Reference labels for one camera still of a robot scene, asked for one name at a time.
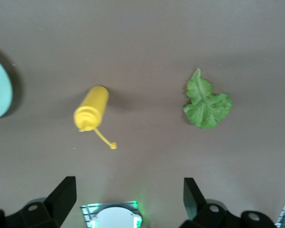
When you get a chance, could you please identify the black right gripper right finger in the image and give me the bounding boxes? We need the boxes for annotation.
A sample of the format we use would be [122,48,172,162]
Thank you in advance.
[179,177,278,228]

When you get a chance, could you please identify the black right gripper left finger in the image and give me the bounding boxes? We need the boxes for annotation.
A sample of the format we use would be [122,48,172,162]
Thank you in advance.
[0,175,77,228]

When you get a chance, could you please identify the yellow mustard squeeze bottle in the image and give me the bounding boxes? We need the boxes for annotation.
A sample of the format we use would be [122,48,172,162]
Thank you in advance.
[73,85,118,150]

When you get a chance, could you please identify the green lettuce leaf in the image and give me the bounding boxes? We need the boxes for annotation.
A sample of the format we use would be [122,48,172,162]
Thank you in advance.
[183,68,233,130]

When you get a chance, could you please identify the mint green plate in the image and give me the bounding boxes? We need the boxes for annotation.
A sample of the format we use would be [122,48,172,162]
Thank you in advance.
[0,53,14,121]

